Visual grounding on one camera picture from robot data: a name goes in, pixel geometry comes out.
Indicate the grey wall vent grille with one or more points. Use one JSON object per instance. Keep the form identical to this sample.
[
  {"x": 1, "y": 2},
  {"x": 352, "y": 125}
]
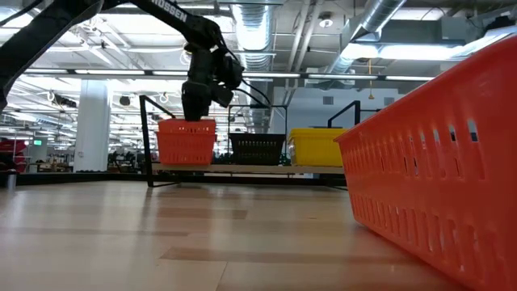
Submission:
[
  {"x": 328, "y": 100},
  {"x": 388, "y": 101}
]

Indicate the long ceiling light rail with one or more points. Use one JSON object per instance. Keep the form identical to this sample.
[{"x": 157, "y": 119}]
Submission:
[{"x": 343, "y": 76}]

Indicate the orange slotted plastic basket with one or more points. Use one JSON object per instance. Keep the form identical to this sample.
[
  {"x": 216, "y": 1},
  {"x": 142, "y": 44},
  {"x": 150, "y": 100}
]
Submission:
[
  {"x": 186, "y": 149},
  {"x": 436, "y": 182},
  {"x": 173, "y": 126}
]

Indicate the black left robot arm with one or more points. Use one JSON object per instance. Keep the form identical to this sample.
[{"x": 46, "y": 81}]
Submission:
[{"x": 32, "y": 40}]

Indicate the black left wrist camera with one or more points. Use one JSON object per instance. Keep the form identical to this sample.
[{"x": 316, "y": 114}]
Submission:
[{"x": 228, "y": 77}]

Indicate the red storage cart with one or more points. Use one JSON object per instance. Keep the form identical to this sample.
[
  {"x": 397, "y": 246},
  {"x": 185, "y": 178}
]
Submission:
[{"x": 14, "y": 147}]

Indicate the silver spiral ventilation duct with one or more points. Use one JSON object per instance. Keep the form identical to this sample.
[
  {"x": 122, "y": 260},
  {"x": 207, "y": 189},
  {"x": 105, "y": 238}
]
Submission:
[
  {"x": 254, "y": 28},
  {"x": 375, "y": 16}
]

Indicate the silver metal cylinder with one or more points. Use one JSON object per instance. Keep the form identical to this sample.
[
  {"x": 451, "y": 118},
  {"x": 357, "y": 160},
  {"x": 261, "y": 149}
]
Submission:
[{"x": 11, "y": 180}]

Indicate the black slotted plastic basket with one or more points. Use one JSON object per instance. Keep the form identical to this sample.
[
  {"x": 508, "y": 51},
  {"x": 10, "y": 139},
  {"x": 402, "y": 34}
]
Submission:
[{"x": 256, "y": 149}]

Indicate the white building pillar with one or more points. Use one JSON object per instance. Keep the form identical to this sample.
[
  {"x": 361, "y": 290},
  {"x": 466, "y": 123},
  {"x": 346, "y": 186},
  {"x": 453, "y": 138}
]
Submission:
[{"x": 93, "y": 129}]

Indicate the black aluminium rig frame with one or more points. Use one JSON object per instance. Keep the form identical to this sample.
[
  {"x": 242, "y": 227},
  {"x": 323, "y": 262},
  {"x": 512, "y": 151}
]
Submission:
[{"x": 81, "y": 178}]

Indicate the black metal shelf end frame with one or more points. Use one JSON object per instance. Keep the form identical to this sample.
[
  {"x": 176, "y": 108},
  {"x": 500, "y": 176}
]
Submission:
[
  {"x": 143, "y": 141},
  {"x": 343, "y": 111}
]

